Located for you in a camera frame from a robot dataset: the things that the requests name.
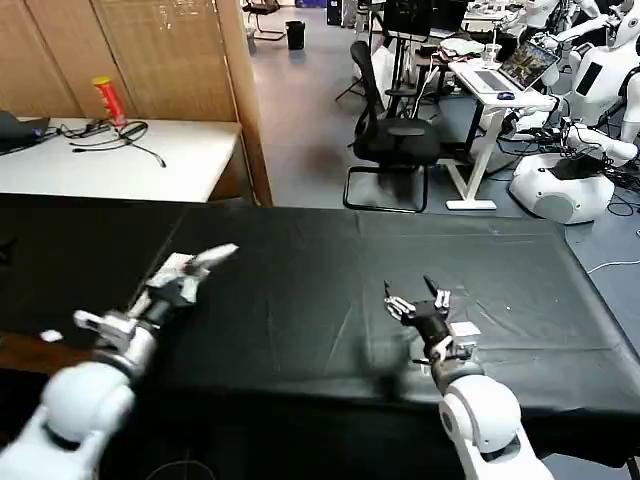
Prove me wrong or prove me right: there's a black trash bin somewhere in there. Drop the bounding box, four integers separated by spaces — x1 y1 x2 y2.
285 19 307 51

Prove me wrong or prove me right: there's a black bag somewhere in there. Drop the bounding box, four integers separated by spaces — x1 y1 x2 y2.
0 109 52 155

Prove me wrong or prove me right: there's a white plastic bag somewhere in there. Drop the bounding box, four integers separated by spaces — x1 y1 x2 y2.
370 43 397 104

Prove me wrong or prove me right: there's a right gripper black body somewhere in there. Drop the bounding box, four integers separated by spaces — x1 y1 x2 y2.
410 297 455 347

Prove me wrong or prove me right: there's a wooden partition panel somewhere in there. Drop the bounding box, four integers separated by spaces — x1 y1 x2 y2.
0 0 274 207

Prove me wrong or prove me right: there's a black cantilever chair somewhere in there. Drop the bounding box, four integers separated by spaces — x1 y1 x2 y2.
241 0 286 42

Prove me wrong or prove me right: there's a black monitor on stand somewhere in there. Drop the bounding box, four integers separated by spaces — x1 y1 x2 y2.
381 0 435 121

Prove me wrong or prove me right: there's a black tablecloth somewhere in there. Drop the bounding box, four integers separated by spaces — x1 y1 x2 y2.
0 192 640 471

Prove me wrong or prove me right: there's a white standing desk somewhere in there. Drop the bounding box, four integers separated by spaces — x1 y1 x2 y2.
443 58 559 211

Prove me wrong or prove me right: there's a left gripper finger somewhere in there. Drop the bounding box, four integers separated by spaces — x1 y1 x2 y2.
180 243 239 306
146 252 201 301

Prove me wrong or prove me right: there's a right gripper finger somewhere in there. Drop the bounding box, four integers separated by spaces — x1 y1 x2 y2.
422 273 452 315
382 278 417 322

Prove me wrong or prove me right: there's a black office chair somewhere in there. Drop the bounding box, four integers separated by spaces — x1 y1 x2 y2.
343 39 442 214

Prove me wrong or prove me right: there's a pile of folded cloths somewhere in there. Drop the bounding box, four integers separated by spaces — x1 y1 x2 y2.
438 36 487 64

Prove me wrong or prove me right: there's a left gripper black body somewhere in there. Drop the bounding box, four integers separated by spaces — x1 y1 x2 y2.
143 282 190 326

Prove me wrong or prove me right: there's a white floor cable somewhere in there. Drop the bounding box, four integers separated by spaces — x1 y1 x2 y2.
584 255 640 275

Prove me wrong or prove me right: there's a white humanoid robot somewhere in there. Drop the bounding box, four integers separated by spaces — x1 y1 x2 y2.
519 0 624 50
508 8 640 226

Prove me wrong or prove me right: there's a black power strip cable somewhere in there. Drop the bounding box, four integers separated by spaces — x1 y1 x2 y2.
55 118 167 169

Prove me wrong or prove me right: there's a white side table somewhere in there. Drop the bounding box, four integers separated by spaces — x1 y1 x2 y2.
0 117 244 204

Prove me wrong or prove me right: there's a red can yellow lid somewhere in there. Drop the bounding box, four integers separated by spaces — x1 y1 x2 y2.
91 75 128 128

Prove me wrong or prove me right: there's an open silver laptop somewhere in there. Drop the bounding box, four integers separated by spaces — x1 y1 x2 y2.
465 38 561 94

